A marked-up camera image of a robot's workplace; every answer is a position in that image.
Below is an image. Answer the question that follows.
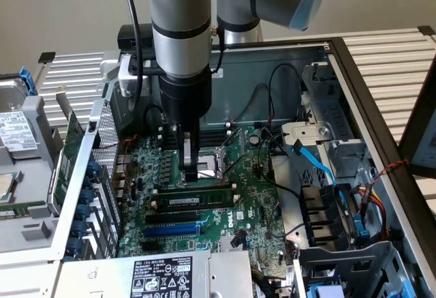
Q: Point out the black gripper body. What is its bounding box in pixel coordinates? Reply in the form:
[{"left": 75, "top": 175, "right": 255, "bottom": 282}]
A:
[{"left": 159, "top": 68, "right": 213, "bottom": 125}]

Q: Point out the CPU socket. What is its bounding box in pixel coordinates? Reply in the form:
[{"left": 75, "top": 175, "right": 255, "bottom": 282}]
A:
[{"left": 175, "top": 147, "right": 232, "bottom": 188}]

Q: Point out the thin metal locking lever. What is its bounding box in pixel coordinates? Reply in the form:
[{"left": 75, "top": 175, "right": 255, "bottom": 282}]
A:
[
  {"left": 223, "top": 154, "right": 253, "bottom": 179},
  {"left": 199, "top": 170, "right": 228, "bottom": 180}
]

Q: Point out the open grey PC case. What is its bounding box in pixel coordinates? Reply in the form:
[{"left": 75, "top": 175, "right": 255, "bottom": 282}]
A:
[{"left": 0, "top": 37, "right": 436, "bottom": 298}]

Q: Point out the metal socket cover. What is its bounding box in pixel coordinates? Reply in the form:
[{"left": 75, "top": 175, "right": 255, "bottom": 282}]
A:
[{"left": 217, "top": 126, "right": 245, "bottom": 176}]

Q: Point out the green Dell motherboard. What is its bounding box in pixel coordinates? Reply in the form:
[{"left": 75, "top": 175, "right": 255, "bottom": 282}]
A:
[{"left": 117, "top": 125, "right": 290, "bottom": 268}]

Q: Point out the long black expansion slot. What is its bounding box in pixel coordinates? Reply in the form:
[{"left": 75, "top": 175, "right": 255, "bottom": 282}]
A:
[{"left": 145, "top": 211, "right": 198, "bottom": 226}]

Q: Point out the blue expansion slot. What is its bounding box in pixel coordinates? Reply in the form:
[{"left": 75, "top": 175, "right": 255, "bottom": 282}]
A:
[{"left": 142, "top": 222, "right": 199, "bottom": 239}]

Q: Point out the black box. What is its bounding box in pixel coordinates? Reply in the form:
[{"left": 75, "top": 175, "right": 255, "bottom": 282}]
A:
[{"left": 117, "top": 24, "right": 154, "bottom": 49}]

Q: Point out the silver chipset heatsink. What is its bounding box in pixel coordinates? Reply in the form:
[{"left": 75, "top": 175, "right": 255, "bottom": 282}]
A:
[{"left": 219, "top": 235, "right": 247, "bottom": 253}]

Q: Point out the green graphics card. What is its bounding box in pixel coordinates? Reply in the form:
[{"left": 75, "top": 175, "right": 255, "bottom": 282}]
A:
[{"left": 46, "top": 85, "right": 87, "bottom": 215}]

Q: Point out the grey metal disk bay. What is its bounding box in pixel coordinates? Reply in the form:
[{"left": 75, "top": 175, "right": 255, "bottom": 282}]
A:
[{"left": 281, "top": 61, "right": 374, "bottom": 190}]

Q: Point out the black plastic fan shroud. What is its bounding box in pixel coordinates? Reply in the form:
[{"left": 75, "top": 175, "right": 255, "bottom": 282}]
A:
[{"left": 298, "top": 183, "right": 362, "bottom": 248}]

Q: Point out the silver power supply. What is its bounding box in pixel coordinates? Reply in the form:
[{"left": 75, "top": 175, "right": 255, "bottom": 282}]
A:
[{"left": 54, "top": 247, "right": 255, "bottom": 298}]

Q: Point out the silver hard disk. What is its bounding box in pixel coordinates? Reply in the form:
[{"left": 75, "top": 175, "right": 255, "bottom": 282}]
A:
[{"left": 0, "top": 78, "right": 42, "bottom": 160}]

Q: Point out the grey metal drive cage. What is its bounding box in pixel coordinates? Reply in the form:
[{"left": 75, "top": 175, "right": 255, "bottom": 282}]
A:
[{"left": 294, "top": 239, "right": 422, "bottom": 298}]

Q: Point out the silver CPU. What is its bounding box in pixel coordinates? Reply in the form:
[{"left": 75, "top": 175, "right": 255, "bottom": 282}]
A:
[{"left": 0, "top": 171, "right": 17, "bottom": 204}]

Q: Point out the dark framed side panel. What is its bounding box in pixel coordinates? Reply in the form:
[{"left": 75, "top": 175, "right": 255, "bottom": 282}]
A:
[{"left": 397, "top": 69, "right": 436, "bottom": 180}]

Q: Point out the thick black arched wire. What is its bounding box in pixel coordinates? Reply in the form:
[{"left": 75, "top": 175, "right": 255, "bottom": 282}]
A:
[{"left": 144, "top": 104, "right": 164, "bottom": 132}]

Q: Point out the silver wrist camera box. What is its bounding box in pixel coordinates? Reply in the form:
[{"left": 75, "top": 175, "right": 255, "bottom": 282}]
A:
[{"left": 117, "top": 54, "right": 165, "bottom": 98}]

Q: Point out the thin red wire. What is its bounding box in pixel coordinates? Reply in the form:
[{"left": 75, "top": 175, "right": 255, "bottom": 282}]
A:
[{"left": 117, "top": 133, "right": 140, "bottom": 151}]

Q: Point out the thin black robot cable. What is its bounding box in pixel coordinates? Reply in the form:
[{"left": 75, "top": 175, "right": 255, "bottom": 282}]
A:
[{"left": 211, "top": 25, "right": 226, "bottom": 73}]

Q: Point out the black wire small loop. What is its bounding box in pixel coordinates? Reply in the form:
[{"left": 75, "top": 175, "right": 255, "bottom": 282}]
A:
[{"left": 234, "top": 83, "right": 273, "bottom": 123}]

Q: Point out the black wire tall loop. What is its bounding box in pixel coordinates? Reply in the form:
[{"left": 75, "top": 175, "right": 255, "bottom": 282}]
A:
[{"left": 268, "top": 62, "right": 305, "bottom": 123}]

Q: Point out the black flat connector wire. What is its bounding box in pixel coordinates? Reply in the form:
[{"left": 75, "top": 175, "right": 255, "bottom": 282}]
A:
[{"left": 230, "top": 228, "right": 247, "bottom": 249}]

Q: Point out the black wire across motherboard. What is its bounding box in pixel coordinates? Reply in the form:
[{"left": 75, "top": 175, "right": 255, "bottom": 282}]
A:
[{"left": 257, "top": 133, "right": 304, "bottom": 198}]

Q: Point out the thick black camera cable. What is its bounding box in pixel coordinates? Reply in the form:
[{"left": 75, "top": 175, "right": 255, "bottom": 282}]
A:
[{"left": 119, "top": 0, "right": 144, "bottom": 112}]

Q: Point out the blue SATA wire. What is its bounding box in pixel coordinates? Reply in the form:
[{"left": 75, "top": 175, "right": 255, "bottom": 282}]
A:
[{"left": 290, "top": 138, "right": 345, "bottom": 210}]

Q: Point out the power supply wire bundle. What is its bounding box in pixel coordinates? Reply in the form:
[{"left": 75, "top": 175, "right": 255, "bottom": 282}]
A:
[{"left": 251, "top": 266, "right": 297, "bottom": 298}]

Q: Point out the blue plastic disk bracket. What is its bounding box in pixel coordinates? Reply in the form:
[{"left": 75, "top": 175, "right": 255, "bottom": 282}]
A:
[{"left": 19, "top": 65, "right": 37, "bottom": 98}]

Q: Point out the yellow red wire bundle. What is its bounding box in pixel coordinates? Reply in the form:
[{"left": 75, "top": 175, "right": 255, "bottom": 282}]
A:
[{"left": 352, "top": 184, "right": 392, "bottom": 241}]

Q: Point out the red black twisted wire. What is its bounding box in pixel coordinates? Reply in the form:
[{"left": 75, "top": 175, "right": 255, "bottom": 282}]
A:
[{"left": 369, "top": 159, "right": 409, "bottom": 190}]

